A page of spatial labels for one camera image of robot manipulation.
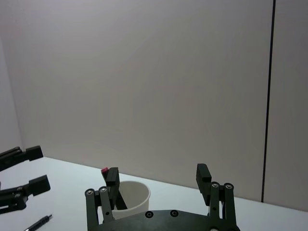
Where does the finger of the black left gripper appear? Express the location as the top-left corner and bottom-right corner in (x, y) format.
(0, 145), (44, 172)
(0, 174), (51, 214)

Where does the black pen with silver tip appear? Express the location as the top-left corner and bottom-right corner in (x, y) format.
(24, 213), (53, 231)

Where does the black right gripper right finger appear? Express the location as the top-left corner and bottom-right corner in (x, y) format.
(196, 163), (238, 226)

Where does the black pen with pink cap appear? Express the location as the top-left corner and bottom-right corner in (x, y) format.
(100, 167), (128, 210)

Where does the white paper cup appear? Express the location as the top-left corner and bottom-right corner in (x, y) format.
(111, 180), (151, 220)

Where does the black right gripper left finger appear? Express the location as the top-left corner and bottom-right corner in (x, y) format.
(84, 167), (120, 228)

